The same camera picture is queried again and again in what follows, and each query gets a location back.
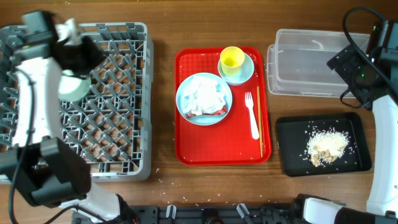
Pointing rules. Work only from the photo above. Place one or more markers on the white plastic fork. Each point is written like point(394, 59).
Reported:
point(250, 106)

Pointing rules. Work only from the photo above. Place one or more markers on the small light blue bowl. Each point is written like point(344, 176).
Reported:
point(242, 76)

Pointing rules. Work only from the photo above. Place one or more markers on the pile of rice scraps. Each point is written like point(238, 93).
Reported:
point(324, 147)

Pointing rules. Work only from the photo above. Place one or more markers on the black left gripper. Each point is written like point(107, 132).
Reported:
point(89, 58)

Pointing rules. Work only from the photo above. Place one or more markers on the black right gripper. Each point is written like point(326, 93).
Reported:
point(356, 56)

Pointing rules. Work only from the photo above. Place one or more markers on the red plastic serving tray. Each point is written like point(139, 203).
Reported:
point(226, 139)

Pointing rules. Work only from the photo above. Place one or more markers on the black food waste tray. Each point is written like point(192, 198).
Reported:
point(297, 134)

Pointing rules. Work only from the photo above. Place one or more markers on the large light blue plate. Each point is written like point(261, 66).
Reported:
point(205, 120)

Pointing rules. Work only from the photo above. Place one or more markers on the grey plastic dishwasher rack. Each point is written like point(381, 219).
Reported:
point(110, 127)

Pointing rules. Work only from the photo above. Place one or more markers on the wooden chopstick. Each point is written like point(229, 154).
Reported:
point(259, 121)

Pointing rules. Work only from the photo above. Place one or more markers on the white paper napkin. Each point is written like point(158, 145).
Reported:
point(201, 95)

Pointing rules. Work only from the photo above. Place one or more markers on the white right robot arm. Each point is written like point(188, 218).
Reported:
point(381, 206)

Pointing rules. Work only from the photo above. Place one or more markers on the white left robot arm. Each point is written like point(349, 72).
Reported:
point(41, 166)

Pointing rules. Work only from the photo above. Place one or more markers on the pale green bowl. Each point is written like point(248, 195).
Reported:
point(71, 88)

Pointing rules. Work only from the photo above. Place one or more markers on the yellow plastic cup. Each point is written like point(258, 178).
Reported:
point(232, 59)

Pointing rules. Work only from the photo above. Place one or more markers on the red snack wrapper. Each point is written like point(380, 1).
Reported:
point(215, 113)

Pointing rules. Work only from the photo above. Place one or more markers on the clear plastic waste bin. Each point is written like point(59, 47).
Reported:
point(296, 63)

